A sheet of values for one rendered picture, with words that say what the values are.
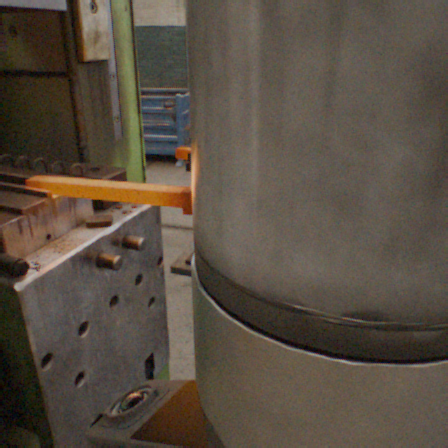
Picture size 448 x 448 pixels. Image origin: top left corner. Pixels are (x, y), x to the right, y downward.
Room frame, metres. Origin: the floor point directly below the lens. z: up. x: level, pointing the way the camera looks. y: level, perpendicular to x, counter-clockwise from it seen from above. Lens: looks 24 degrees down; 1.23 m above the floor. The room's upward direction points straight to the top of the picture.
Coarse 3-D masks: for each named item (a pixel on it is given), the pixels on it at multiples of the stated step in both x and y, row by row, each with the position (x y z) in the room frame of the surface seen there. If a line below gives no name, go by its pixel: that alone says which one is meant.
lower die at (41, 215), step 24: (0, 168) 0.79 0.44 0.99; (0, 192) 0.66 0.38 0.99; (24, 192) 0.65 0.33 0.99; (48, 192) 0.63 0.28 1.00; (0, 216) 0.58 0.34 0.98; (24, 216) 0.58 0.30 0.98; (48, 216) 0.62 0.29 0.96; (72, 216) 0.67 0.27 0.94; (0, 240) 0.54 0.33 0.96; (24, 240) 0.57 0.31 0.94; (48, 240) 0.62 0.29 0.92
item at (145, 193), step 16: (48, 176) 0.67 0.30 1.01; (64, 192) 0.63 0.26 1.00; (80, 192) 0.61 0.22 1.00; (96, 192) 0.60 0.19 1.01; (112, 192) 0.59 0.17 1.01; (128, 192) 0.58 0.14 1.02; (144, 192) 0.57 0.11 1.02; (160, 192) 0.56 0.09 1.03; (176, 192) 0.55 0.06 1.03; (192, 208) 0.53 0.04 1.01
